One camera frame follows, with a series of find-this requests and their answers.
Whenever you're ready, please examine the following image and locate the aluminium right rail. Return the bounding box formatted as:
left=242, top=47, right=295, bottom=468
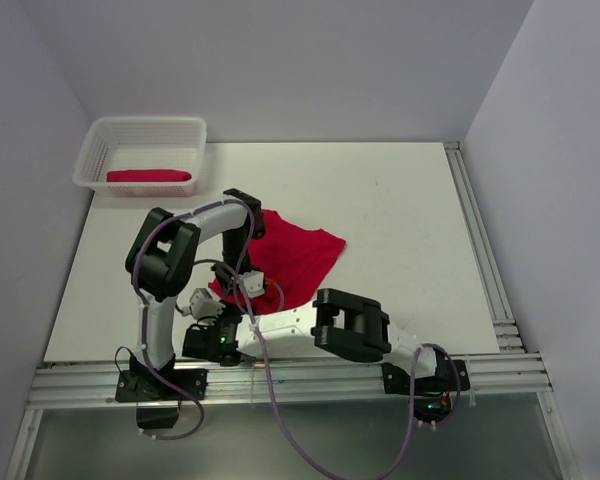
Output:
left=444, top=142, right=526, bottom=354

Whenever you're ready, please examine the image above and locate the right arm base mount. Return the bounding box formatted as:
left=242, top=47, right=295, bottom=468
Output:
left=381, top=356, right=471, bottom=424

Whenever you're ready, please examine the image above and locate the white plastic basket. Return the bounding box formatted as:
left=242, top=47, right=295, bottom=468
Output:
left=73, top=116, right=207, bottom=197

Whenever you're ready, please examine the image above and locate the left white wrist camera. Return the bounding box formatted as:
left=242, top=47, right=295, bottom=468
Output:
left=241, top=270, right=267, bottom=299

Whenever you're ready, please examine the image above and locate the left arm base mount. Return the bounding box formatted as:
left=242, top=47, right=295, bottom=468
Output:
left=114, top=364, right=207, bottom=431

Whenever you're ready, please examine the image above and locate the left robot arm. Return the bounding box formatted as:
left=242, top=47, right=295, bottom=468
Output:
left=115, top=189, right=267, bottom=402

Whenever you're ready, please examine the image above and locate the red t shirt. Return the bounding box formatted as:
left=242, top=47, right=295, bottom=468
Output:
left=208, top=209, right=348, bottom=311
left=106, top=169, right=192, bottom=183

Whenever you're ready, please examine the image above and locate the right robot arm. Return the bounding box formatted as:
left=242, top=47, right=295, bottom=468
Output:
left=182, top=288, right=470, bottom=396

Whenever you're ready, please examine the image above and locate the rolled red t shirt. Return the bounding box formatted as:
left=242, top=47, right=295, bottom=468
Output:
left=106, top=169, right=192, bottom=183

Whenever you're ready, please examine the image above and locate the aluminium front rail frame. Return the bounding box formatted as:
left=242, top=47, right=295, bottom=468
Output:
left=6, top=352, right=581, bottom=479

